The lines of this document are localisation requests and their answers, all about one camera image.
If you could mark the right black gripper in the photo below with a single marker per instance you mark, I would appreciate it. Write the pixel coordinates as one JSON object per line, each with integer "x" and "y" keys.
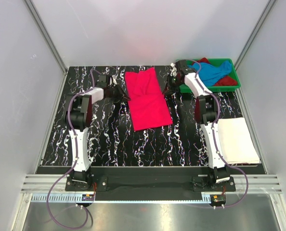
{"x": 168, "y": 88}

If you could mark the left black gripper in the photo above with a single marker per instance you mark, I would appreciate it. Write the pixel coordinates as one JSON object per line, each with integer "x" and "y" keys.
{"x": 121, "y": 95}

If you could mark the pink t shirt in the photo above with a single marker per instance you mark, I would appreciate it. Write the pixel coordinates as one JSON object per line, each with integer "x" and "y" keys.
{"x": 148, "y": 107}

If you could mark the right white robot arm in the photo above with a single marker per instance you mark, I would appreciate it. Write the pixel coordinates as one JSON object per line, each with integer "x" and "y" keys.
{"x": 207, "y": 114}

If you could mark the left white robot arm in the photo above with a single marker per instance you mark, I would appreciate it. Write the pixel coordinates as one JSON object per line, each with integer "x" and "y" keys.
{"x": 78, "y": 118}

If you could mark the blue t shirt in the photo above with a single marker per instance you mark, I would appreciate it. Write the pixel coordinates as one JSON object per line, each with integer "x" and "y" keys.
{"x": 210, "y": 74}

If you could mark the green plastic bin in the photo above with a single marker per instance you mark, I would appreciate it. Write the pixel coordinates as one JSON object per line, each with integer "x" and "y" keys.
{"x": 232, "y": 87}

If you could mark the dark red t shirt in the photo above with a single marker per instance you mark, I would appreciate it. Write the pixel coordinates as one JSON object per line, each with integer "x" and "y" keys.
{"x": 212, "y": 75}

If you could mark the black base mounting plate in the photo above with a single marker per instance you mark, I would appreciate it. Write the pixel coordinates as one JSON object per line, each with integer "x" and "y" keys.
{"x": 164, "y": 192}

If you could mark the folded white t shirt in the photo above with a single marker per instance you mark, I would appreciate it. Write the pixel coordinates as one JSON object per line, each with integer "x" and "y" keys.
{"x": 236, "y": 142}

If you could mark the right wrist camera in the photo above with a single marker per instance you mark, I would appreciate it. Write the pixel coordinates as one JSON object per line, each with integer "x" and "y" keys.
{"x": 173, "y": 70}

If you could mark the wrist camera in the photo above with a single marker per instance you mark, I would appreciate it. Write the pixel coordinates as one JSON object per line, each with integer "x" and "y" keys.
{"x": 113, "y": 80}
{"x": 173, "y": 70}

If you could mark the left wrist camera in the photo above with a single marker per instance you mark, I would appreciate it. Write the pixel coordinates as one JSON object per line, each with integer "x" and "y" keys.
{"x": 113, "y": 80}

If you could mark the aluminium front rail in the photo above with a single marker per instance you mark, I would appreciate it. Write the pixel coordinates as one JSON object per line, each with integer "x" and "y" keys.
{"x": 268, "y": 184}

